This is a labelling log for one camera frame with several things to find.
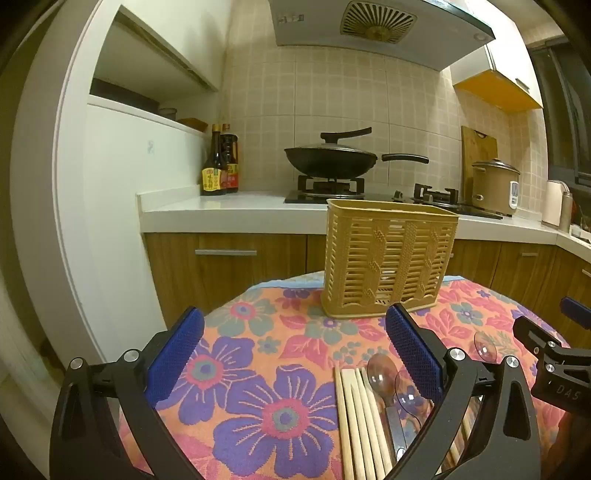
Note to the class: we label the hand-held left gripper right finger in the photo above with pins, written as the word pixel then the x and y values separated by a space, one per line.
pixel 413 350

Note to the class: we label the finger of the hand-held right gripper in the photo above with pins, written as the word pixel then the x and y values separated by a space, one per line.
pixel 535 330
pixel 577 310

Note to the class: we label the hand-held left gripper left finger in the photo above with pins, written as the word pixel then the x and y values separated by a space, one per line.
pixel 175 355

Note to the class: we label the beige plastic utensil basket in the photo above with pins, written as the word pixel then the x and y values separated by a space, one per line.
pixel 376 249

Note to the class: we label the floral table cloth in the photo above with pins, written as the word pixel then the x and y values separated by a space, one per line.
pixel 258 369

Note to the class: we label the wooden lower cabinets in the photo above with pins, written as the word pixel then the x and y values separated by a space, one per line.
pixel 221 281

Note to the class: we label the steel thermos bottle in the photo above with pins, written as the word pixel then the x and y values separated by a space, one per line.
pixel 565 212

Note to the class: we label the white kettle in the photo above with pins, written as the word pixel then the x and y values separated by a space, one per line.
pixel 551 203

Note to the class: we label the beige rice cooker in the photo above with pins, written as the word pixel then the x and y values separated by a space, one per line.
pixel 494 189

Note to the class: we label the black gas stove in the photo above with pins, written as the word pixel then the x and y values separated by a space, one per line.
pixel 369 196

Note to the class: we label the dark sauce bottle yellow label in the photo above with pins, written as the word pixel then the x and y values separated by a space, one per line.
pixel 212 177

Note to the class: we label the dark sauce bottle red label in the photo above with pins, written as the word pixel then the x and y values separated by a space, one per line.
pixel 232 175

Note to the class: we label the wooden cutting board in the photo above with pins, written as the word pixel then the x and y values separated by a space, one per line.
pixel 478 147

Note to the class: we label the dark window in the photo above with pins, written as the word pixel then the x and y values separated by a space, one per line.
pixel 563 115

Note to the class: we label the white built-in cabinet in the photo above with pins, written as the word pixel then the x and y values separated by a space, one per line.
pixel 120 161

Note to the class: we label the black wok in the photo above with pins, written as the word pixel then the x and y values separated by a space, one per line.
pixel 328 164

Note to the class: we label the small wooden box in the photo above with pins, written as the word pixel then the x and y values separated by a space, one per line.
pixel 194 123

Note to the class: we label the white and orange upper cabinet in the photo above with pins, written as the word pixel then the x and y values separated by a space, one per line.
pixel 503 87

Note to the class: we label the small jar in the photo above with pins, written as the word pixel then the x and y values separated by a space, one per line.
pixel 168 113

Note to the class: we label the white range hood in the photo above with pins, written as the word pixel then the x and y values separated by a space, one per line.
pixel 323 27

